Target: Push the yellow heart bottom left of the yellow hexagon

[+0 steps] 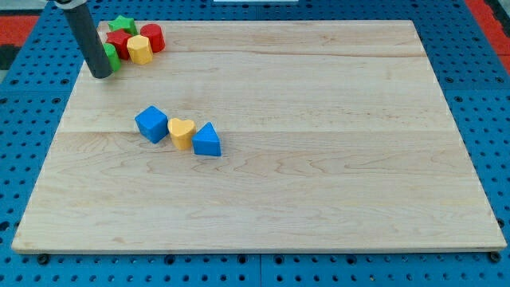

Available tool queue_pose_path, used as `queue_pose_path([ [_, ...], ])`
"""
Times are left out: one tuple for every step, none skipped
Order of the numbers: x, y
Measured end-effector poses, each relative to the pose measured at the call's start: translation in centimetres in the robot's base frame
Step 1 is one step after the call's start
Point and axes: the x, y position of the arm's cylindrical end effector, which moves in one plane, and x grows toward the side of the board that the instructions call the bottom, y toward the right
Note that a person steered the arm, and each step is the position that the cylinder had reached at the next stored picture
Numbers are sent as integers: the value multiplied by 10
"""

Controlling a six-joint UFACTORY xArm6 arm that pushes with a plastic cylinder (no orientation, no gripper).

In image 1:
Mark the blue triangle block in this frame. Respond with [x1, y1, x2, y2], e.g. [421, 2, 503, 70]
[192, 122, 222, 156]

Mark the green star block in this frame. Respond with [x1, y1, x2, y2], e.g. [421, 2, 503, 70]
[108, 14, 138, 36]

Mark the blue cube block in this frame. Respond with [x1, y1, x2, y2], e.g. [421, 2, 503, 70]
[135, 105, 169, 144]

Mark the green cylinder block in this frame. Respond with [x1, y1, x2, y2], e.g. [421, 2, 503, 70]
[103, 43, 121, 72]

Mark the light wooden board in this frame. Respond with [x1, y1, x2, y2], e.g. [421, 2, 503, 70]
[12, 20, 507, 254]

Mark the yellow hexagon block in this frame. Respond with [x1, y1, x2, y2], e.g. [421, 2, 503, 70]
[127, 35, 153, 65]

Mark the yellow heart block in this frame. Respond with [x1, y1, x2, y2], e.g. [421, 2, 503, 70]
[167, 118, 196, 151]

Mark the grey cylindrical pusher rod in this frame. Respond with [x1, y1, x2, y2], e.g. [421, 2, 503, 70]
[61, 0, 112, 79]

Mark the red star block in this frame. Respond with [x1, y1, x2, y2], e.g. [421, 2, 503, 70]
[106, 29, 131, 60]

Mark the red cylinder block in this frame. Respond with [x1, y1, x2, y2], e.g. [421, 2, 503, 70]
[140, 23, 166, 53]

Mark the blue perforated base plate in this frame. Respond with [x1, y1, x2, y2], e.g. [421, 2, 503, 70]
[1, 0, 509, 286]

